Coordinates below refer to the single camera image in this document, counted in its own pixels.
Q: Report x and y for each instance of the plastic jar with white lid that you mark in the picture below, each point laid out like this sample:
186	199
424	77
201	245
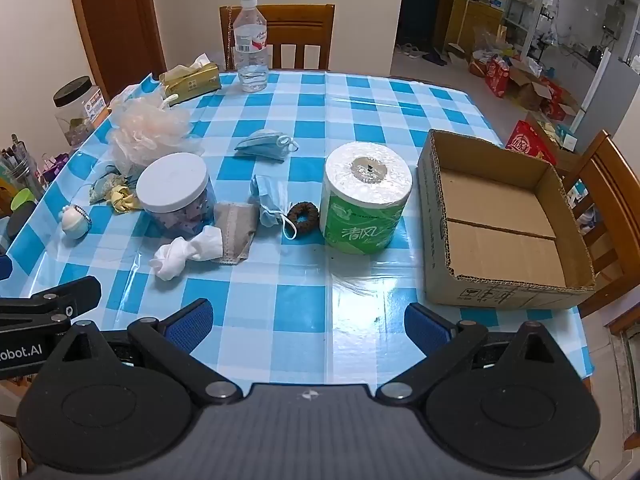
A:
172	180

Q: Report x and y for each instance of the purple woven box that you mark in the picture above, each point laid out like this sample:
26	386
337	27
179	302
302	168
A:
55	170

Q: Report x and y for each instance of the gold foil packet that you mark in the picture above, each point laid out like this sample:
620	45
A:
192	82

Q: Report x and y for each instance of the red shopping bag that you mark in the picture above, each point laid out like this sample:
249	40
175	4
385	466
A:
497	77

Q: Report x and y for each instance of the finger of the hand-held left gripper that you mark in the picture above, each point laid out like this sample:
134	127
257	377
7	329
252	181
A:
5	267
75	292

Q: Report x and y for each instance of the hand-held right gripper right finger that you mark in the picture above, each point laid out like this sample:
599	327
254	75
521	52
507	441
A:
427	327

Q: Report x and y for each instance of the blue checked tablecloth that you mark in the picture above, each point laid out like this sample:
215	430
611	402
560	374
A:
300	285

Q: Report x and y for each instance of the brown wooden door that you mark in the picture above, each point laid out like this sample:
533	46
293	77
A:
115	20

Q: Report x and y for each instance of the blue tasselled sachet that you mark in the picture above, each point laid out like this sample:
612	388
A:
102	187

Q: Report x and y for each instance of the pair of light slippers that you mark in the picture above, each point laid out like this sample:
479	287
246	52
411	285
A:
412	51

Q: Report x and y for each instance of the brown hair scrunchie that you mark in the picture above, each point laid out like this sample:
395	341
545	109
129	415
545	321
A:
311	220

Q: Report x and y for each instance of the pale pink bath pouf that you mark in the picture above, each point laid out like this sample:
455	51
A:
145	125

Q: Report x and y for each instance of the clear plastic water bottle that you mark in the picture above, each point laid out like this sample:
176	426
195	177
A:
250	35

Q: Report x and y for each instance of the glass display cabinet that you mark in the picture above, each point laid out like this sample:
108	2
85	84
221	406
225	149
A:
525	0

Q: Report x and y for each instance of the light blue foam piece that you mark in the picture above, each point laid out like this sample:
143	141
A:
262	142

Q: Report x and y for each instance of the round black lid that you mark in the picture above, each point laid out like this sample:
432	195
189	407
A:
22	222

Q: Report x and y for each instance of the red gift box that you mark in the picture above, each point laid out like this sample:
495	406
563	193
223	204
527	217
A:
525	142

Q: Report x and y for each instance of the cardboard box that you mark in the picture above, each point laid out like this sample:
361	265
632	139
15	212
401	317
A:
500	240

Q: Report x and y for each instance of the clear jar with black lid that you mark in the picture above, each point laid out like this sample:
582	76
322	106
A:
75	110

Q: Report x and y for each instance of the pen holder with pens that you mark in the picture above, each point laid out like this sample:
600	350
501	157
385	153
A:
17	165

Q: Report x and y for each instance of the beige cloth piece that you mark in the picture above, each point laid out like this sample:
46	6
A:
237	230

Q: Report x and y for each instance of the wall water heater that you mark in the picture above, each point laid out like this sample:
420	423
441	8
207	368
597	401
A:
614	20

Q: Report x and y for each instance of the wooden chair with slatted back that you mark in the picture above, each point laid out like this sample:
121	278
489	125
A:
300	22

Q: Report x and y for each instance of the green-wrapped toilet paper roll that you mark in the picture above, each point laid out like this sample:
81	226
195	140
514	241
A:
360	220

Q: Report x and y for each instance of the open cardboard carton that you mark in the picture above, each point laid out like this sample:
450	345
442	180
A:
532	92

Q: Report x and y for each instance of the white sock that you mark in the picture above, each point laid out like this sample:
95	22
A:
175	255

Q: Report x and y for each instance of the blue face mask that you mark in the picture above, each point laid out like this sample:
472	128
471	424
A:
267	200

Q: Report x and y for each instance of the yellow sachet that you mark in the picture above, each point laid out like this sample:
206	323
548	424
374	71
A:
125	200

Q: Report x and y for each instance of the yellow wooden cabinet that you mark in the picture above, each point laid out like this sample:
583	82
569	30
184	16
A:
475	20

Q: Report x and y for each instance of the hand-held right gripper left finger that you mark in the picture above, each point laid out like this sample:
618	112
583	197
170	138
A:
192	321

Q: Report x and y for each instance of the white refrigerator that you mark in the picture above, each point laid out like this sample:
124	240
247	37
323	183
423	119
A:
600	100

